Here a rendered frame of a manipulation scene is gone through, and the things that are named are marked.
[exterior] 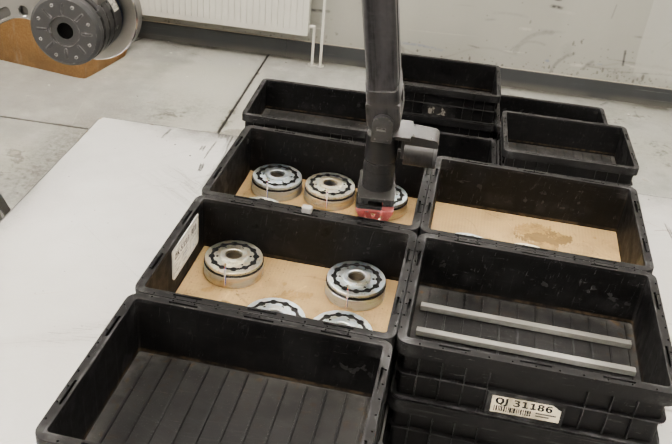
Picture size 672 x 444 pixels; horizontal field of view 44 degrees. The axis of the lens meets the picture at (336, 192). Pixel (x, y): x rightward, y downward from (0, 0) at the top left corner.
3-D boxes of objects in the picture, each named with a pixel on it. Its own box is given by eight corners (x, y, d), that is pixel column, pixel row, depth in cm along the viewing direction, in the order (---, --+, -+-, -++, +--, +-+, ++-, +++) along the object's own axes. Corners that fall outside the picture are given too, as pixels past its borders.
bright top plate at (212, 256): (197, 270, 143) (197, 267, 143) (214, 238, 152) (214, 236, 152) (254, 280, 142) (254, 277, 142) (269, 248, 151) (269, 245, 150)
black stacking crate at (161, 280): (135, 351, 132) (132, 293, 126) (199, 248, 157) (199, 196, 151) (385, 401, 126) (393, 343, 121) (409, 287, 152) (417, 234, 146)
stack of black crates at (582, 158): (478, 273, 273) (503, 150, 250) (479, 224, 299) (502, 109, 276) (603, 292, 269) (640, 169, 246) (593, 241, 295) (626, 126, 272)
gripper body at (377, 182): (394, 181, 157) (398, 146, 153) (393, 209, 148) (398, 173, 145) (359, 177, 157) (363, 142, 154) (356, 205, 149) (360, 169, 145)
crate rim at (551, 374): (393, 353, 121) (395, 341, 120) (417, 242, 147) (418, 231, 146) (678, 409, 116) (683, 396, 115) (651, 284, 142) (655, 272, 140)
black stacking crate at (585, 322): (387, 401, 126) (396, 343, 121) (411, 287, 152) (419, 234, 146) (658, 456, 121) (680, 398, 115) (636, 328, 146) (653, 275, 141)
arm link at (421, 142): (379, 85, 145) (373, 115, 139) (446, 95, 144) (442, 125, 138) (374, 139, 153) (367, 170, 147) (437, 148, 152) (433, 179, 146)
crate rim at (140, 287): (131, 303, 127) (130, 290, 125) (198, 204, 152) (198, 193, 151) (393, 353, 121) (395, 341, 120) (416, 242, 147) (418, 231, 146)
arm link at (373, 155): (369, 118, 149) (365, 132, 144) (408, 124, 148) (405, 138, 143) (365, 153, 152) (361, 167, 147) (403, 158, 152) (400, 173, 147)
